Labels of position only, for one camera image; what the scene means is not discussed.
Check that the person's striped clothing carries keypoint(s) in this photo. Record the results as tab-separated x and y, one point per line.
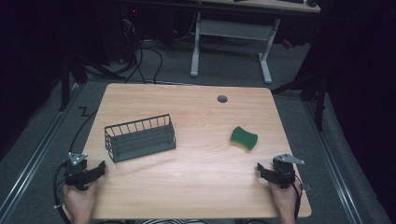
172	221

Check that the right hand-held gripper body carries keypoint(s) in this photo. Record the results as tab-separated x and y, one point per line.
285	169

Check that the person's right hand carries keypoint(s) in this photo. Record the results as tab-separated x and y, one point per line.
285	199

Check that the metal floor rail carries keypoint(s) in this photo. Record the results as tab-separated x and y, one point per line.
336	168
34	155

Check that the white desk with wooden top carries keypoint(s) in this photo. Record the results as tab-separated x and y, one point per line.
236	30

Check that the green and yellow sponge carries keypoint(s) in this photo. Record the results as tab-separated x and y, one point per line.
244	138

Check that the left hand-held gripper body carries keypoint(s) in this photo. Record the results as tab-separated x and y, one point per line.
76	166

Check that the person's left hand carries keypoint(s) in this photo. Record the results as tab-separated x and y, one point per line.
79	200

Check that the black metal stand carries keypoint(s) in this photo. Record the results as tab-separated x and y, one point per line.
319	99
65	81

